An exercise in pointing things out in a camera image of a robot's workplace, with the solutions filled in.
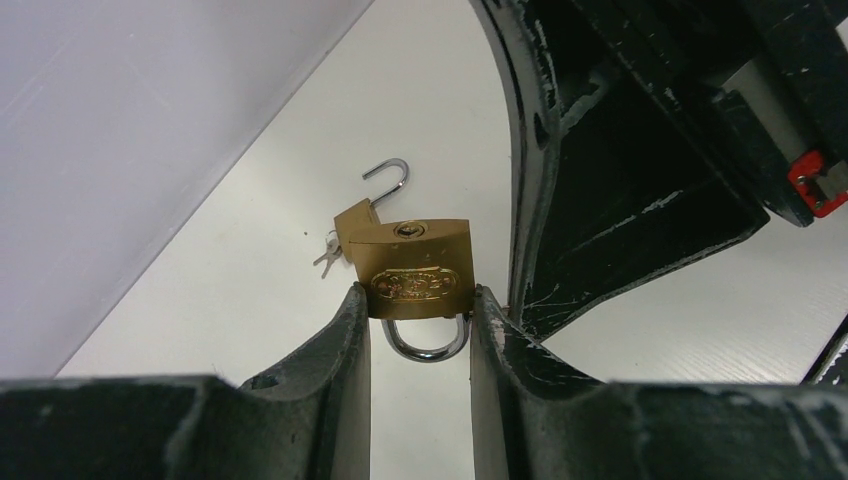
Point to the small brass padlock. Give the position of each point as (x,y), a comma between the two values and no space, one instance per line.
(417,270)

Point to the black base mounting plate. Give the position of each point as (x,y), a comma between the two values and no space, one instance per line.
(830,367)

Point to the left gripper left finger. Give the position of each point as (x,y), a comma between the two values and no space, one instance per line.
(308,416)

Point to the large brass padlock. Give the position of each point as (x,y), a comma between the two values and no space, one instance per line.
(363,213)

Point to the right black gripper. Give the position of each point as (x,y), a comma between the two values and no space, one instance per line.
(648,135)

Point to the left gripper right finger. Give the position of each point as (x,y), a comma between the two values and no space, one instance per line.
(535,416)

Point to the silver keys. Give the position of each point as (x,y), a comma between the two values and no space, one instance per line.
(332,252)

